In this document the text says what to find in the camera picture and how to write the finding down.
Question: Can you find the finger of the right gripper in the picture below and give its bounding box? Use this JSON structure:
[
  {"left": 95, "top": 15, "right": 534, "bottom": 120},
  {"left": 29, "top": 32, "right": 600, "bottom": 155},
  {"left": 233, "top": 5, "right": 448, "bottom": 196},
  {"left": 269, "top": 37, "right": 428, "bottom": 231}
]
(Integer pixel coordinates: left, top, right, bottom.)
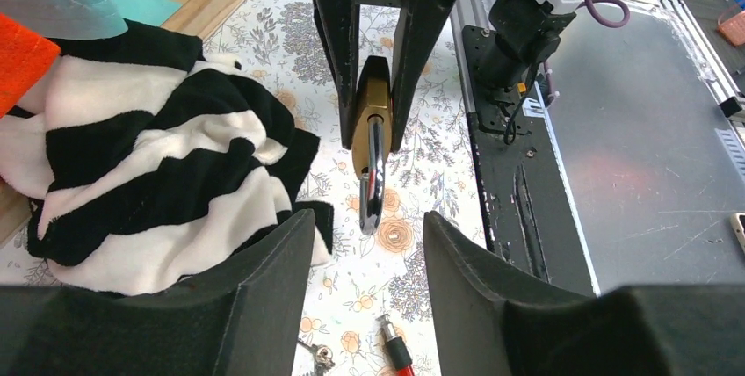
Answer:
[
  {"left": 313, "top": 0, "right": 359, "bottom": 149},
  {"left": 391, "top": 0, "right": 456, "bottom": 152}
]

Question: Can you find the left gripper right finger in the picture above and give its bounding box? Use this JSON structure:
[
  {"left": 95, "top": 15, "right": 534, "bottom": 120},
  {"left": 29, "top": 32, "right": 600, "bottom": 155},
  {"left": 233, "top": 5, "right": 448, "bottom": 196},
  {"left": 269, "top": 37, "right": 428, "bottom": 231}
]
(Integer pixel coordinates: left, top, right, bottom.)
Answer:
[{"left": 423, "top": 212, "right": 744, "bottom": 375}]

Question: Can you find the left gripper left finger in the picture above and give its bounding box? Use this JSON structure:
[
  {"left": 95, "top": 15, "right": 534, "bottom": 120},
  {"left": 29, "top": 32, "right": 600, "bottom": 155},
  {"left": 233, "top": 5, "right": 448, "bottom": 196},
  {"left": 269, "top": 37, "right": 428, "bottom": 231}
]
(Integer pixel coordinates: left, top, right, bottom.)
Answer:
[{"left": 1, "top": 210, "right": 315, "bottom": 375}]

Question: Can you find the small silver key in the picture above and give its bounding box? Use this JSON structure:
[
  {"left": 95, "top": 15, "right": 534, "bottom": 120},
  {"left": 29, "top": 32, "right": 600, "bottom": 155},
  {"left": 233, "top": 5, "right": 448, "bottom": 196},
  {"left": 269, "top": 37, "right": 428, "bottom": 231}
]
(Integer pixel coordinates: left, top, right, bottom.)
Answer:
[{"left": 297, "top": 338, "right": 336, "bottom": 376}]

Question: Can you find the brass padlock with shackle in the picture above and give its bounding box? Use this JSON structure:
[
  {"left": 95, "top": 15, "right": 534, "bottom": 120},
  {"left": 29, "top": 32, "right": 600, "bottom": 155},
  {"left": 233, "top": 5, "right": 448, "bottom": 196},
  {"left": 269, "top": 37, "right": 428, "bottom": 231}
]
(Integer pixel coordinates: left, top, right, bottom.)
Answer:
[{"left": 351, "top": 56, "right": 393, "bottom": 235}]

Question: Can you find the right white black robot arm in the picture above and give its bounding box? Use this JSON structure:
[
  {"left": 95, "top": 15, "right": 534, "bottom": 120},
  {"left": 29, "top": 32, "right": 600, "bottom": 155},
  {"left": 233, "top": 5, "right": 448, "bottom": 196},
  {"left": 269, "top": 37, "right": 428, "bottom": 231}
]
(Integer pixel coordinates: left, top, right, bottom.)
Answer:
[{"left": 312, "top": 0, "right": 585, "bottom": 151}]

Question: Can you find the floral table mat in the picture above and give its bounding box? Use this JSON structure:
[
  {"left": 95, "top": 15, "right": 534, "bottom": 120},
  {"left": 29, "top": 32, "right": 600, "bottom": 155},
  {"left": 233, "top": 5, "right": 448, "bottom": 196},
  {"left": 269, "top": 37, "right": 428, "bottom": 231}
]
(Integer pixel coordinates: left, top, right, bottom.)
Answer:
[{"left": 0, "top": 0, "right": 495, "bottom": 376}]

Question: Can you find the black white striped cloth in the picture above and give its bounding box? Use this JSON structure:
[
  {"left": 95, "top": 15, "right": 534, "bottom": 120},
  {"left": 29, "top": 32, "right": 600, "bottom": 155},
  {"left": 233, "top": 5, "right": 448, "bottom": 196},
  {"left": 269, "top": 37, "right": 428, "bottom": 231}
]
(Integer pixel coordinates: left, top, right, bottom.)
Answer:
[{"left": 1, "top": 21, "right": 334, "bottom": 296}]

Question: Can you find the orange t-shirt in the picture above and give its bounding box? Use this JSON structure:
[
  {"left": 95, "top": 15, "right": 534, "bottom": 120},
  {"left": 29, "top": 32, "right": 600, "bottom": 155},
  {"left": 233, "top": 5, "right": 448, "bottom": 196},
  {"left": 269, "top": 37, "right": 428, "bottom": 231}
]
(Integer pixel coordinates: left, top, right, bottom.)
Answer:
[{"left": 1, "top": 14, "right": 61, "bottom": 117}]

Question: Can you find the red cable lock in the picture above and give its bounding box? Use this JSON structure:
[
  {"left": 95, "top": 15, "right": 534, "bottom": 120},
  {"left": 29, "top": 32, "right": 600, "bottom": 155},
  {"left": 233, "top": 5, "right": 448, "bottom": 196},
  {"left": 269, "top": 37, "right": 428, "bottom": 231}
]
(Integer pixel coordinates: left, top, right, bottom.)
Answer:
[{"left": 379, "top": 314, "right": 415, "bottom": 376}]

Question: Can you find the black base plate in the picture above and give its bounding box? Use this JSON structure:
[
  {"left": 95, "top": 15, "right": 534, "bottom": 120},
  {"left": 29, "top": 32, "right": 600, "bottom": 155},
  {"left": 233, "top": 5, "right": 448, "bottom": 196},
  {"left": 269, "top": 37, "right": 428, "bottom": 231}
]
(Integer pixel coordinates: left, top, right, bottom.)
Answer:
[{"left": 459, "top": 25, "right": 597, "bottom": 296}]

